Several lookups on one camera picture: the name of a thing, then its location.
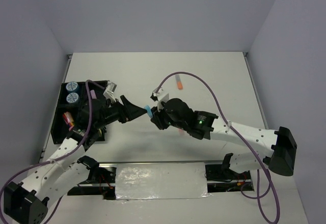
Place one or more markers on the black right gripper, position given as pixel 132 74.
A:
pixel 157 118

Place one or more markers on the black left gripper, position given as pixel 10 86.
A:
pixel 128 111

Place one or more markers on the blue highlighter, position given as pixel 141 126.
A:
pixel 148 110

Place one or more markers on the orange capped highlighter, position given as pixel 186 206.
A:
pixel 178 82

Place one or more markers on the purple highlighter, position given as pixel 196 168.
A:
pixel 93 94

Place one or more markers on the blue round tape container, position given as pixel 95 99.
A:
pixel 72 87
pixel 72 98

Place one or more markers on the pink marker tube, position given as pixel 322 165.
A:
pixel 68 119

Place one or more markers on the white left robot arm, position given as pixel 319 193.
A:
pixel 29 200

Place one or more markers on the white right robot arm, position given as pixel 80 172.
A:
pixel 274 149

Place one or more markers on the black compartment organizer tray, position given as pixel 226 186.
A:
pixel 59 129

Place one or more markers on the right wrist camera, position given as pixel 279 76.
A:
pixel 160 96

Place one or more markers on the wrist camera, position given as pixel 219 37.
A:
pixel 160 96
pixel 109 91

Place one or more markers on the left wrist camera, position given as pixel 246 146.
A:
pixel 109 91

